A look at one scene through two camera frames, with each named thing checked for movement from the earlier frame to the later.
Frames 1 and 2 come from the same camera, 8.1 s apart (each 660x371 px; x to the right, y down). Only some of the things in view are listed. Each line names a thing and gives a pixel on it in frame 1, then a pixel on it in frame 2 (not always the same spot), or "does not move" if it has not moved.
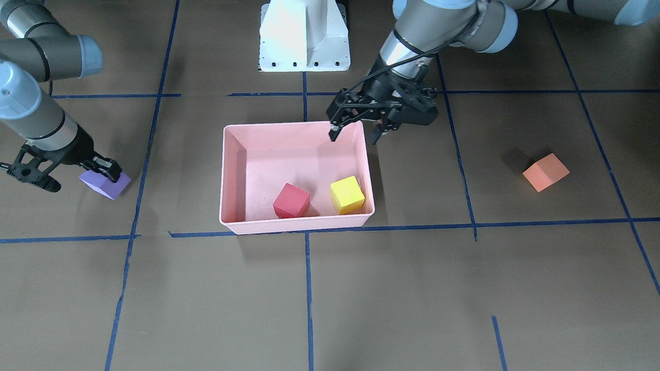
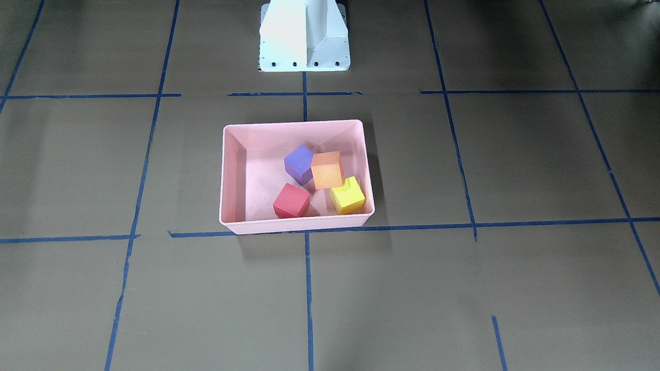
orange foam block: (546, 171) to (327, 169)
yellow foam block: (347, 195) does not move
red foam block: (291, 202) does not move
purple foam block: (103, 185) to (298, 164)
